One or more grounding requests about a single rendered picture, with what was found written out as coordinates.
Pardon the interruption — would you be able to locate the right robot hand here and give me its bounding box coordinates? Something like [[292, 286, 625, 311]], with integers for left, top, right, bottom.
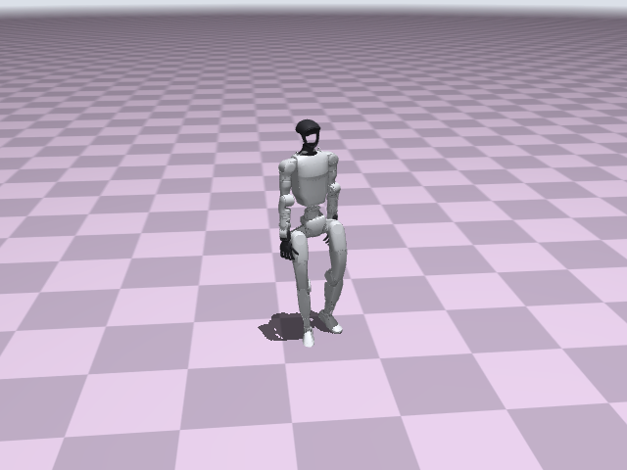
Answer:
[[280, 230, 299, 260]]

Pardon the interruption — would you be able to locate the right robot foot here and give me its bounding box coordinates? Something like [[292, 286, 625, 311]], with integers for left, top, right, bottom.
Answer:
[[303, 326, 314, 347]]

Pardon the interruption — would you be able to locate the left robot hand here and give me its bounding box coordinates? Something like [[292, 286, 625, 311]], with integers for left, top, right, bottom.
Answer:
[[323, 214, 337, 246]]

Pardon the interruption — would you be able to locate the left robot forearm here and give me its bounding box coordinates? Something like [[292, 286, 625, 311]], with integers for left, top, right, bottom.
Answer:
[[326, 192, 340, 219]]

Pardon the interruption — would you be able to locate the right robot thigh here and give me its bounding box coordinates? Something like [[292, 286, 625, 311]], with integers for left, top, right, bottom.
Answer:
[[289, 225, 312, 293]]

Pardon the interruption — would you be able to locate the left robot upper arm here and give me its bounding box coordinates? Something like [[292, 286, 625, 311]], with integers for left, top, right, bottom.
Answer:
[[324, 151, 341, 196]]

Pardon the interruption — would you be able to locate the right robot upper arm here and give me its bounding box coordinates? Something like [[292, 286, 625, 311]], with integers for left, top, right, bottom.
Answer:
[[278, 158, 297, 207]]

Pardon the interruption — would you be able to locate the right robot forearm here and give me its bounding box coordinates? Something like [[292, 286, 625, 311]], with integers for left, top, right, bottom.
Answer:
[[278, 196, 291, 238]]

